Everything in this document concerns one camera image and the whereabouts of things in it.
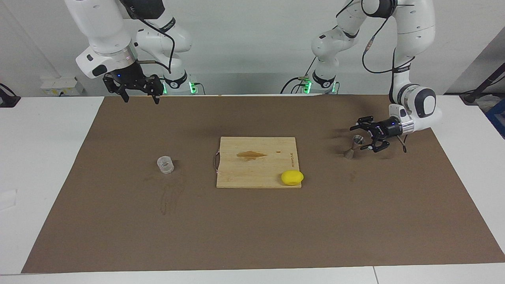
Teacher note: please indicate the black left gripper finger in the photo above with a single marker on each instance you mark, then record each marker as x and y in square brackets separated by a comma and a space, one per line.
[365, 122]
[378, 145]

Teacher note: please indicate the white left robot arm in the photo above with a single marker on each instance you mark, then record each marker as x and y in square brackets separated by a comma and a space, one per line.
[414, 23]

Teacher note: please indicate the clear plastic cup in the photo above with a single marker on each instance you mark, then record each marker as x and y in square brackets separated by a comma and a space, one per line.
[165, 165]

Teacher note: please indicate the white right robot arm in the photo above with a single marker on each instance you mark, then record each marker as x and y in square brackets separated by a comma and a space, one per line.
[102, 27]

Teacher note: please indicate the blue crate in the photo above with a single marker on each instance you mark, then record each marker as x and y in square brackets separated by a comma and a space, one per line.
[498, 118]

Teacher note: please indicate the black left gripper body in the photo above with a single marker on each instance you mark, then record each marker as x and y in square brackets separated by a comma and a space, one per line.
[388, 128]

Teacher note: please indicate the black stand leg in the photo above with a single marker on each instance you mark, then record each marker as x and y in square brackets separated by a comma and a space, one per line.
[481, 85]

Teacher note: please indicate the white wall power strip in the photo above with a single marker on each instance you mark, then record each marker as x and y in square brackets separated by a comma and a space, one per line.
[61, 86]

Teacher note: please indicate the wooden cutting board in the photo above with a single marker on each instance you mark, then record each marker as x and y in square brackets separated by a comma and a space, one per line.
[256, 165]

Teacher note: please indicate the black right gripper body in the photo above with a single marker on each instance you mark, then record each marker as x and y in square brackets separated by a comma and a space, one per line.
[132, 77]

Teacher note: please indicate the brown table mat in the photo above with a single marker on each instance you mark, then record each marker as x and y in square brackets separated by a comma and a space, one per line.
[252, 228]

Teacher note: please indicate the steel double jigger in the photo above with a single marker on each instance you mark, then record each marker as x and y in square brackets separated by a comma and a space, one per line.
[356, 140]

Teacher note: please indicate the black clamp mount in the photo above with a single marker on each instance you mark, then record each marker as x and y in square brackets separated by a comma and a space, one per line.
[8, 98]

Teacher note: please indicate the yellow lemon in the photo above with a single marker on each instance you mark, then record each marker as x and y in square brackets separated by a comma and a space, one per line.
[292, 178]

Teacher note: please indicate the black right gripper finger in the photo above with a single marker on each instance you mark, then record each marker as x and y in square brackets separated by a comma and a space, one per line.
[156, 86]
[113, 83]

